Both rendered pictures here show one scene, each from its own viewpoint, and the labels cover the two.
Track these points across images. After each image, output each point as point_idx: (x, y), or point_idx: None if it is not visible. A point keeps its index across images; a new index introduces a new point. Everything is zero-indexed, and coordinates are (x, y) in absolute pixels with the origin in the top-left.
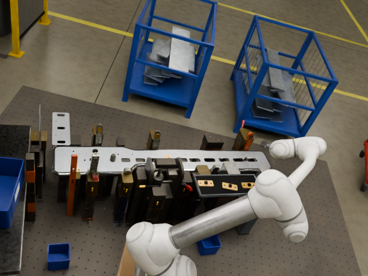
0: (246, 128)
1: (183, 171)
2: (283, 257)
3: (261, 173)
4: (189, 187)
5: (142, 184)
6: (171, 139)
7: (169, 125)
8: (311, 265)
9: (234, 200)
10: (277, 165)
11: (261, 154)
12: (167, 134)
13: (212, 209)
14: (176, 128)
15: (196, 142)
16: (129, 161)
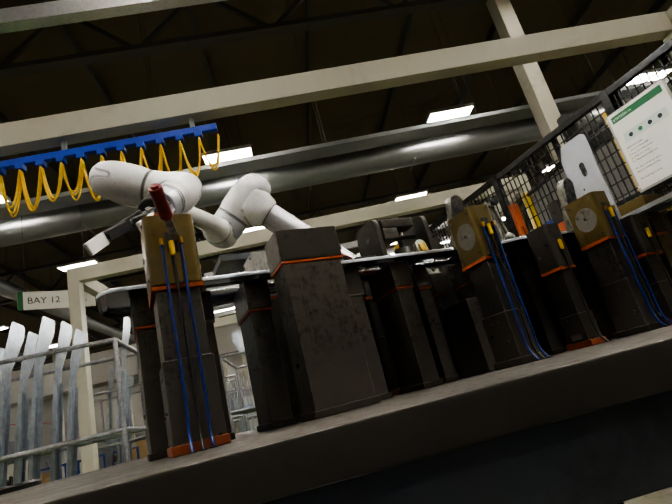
0: (157, 215)
1: (358, 234)
2: (124, 464)
3: (264, 178)
4: (345, 254)
5: None
6: (545, 363)
7: (651, 340)
8: (58, 481)
9: (289, 213)
10: None
11: (119, 292)
12: (591, 352)
13: (310, 227)
14: (583, 357)
15: (394, 403)
16: (588, 347)
